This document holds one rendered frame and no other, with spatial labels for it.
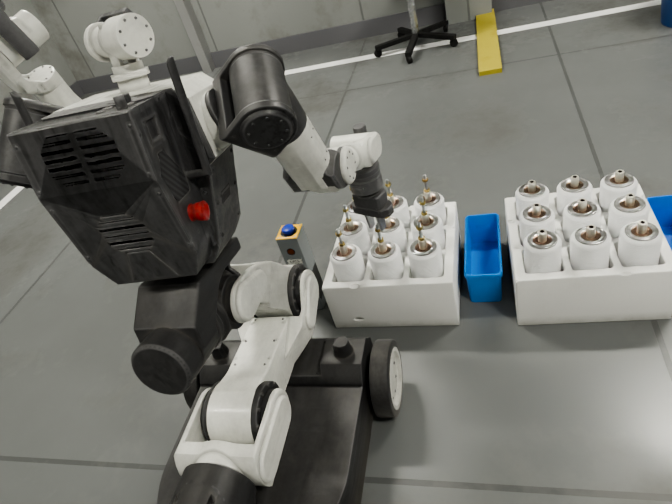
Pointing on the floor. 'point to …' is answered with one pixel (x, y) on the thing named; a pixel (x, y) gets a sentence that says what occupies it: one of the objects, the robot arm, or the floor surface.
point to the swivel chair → (416, 34)
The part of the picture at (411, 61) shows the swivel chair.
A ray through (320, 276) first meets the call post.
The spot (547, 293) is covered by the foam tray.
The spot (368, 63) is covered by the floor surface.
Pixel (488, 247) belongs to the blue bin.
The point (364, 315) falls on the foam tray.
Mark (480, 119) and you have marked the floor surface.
